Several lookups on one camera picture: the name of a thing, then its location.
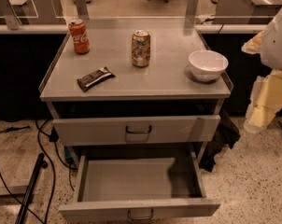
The white ceramic bowl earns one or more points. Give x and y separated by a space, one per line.
207 65

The grey desk background left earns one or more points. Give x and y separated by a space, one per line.
37 11

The red cola can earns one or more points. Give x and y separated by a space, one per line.
78 31

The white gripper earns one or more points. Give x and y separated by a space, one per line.
277 44

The grey desk background right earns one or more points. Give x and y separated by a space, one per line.
246 11

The dark wrapped snack bar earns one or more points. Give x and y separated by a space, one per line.
94 78

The grey desk background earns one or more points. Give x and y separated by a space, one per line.
246 11
37 11

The dark cloth behind cabinet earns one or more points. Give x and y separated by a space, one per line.
226 134

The open grey middle drawer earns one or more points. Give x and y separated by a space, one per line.
144 188

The grey metal drawer cabinet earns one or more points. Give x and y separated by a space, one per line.
165 87

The closed grey upper drawer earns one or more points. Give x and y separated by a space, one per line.
136 130

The orange soda can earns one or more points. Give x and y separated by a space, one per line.
140 48

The black pole on floor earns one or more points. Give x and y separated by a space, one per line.
30 190

